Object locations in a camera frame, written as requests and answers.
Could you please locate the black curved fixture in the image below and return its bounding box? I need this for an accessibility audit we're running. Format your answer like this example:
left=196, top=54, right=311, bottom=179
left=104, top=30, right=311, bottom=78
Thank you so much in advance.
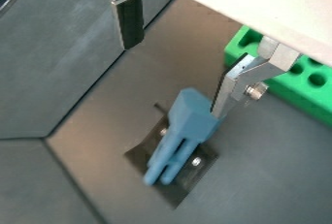
left=124, top=103, right=220, bottom=210

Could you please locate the blue three prong object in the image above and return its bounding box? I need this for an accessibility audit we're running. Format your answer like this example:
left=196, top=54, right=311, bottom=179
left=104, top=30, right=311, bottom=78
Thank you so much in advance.
left=145, top=88, right=223, bottom=185

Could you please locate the green shape sorter board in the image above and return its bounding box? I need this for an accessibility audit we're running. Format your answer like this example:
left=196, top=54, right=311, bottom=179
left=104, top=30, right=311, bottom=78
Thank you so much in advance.
left=225, top=25, right=332, bottom=127

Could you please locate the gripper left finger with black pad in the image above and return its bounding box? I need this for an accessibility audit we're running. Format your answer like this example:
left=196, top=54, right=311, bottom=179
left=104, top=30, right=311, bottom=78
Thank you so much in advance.
left=112, top=0, right=145, bottom=49

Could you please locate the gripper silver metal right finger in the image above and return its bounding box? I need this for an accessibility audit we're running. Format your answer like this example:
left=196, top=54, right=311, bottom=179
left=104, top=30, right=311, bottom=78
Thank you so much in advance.
left=211, top=36, right=302, bottom=118

